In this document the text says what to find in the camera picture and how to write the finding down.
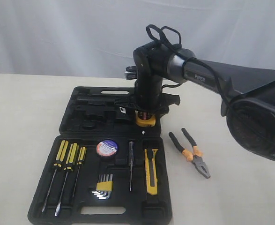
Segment orange black combination pliers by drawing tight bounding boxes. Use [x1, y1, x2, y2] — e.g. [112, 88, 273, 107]
[168, 128, 211, 179]

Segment large yellow black screwdriver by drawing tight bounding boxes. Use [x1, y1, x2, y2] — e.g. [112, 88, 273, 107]
[41, 140, 69, 213]

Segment black plastic tool case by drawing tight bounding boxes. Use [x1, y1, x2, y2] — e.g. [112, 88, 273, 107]
[28, 87, 172, 225]

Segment small yellow black screwdriver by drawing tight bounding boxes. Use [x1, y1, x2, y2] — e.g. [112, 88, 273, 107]
[72, 146, 87, 199]

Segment yellow utility knife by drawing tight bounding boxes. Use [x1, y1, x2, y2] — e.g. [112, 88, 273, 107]
[144, 149, 158, 195]

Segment black electrical tape roll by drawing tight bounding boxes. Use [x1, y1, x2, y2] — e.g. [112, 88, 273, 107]
[96, 140, 119, 158]

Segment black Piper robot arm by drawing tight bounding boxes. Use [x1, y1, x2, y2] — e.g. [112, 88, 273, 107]
[116, 42, 275, 161]

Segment yellow 2m tape measure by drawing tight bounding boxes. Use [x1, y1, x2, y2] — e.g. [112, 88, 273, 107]
[135, 111, 156, 128]

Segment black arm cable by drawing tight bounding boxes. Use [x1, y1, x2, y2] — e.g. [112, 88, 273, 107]
[145, 24, 234, 115]

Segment white backdrop curtain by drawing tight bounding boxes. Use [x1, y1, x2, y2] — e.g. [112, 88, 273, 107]
[0, 0, 275, 78]

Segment silver adjustable wrench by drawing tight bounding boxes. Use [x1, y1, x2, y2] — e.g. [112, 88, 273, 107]
[119, 107, 126, 114]

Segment hex key set yellow holder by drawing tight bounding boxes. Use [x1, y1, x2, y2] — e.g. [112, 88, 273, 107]
[92, 174, 113, 200]

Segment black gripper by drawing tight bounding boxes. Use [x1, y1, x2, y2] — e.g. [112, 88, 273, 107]
[114, 81, 181, 117]

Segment claw hammer black handle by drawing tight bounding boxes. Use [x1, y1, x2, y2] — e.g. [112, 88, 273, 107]
[75, 95, 117, 103]

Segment clear tester screwdriver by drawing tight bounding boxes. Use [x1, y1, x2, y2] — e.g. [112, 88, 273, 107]
[129, 141, 134, 191]

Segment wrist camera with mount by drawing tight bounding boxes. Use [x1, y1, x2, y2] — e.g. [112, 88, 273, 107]
[124, 66, 137, 80]

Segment middle yellow black screwdriver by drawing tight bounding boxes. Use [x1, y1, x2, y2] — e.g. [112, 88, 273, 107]
[54, 142, 79, 217]

